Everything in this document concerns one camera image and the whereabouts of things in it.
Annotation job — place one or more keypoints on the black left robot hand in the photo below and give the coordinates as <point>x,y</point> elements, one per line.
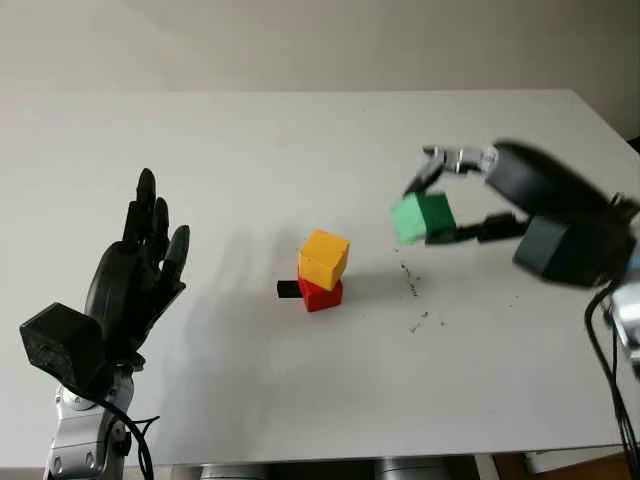
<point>125,285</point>

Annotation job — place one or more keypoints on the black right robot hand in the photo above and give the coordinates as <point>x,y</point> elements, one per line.
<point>540,180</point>

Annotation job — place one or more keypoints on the green wooden block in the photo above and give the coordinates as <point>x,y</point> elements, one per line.
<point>420,217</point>

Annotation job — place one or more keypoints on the red wooden block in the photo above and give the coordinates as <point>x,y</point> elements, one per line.
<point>322,299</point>

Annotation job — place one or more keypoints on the yellow wooden block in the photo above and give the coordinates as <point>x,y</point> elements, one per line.
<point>322,255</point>

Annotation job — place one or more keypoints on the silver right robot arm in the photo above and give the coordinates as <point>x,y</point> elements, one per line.
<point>629,320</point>

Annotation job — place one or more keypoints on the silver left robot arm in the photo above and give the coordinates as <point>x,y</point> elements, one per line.
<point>80,440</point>

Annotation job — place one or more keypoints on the black tape strip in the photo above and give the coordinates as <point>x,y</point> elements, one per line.
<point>286,290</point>

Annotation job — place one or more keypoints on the grey left robot leg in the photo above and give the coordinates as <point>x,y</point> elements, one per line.
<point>235,472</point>

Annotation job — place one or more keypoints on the grey robot leg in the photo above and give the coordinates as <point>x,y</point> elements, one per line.
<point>407,471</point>
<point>235,472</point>

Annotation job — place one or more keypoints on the grey right robot leg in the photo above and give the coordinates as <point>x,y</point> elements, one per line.
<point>407,471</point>

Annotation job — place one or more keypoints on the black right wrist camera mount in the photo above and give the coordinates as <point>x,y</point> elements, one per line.
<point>570,255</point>

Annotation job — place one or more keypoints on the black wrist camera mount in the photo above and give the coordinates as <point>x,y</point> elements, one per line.
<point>570,255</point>
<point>60,345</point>

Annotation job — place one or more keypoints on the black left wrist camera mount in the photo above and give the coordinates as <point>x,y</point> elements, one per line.
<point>60,345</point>

